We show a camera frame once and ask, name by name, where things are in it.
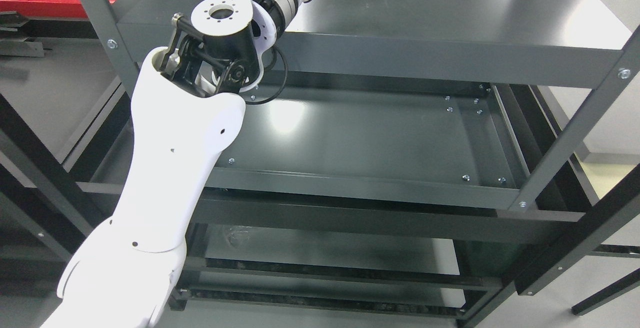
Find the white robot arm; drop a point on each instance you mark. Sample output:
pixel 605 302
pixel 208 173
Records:
pixel 186 109

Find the dark grey metal shelf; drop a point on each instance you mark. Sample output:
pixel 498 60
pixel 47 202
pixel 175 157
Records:
pixel 402 156

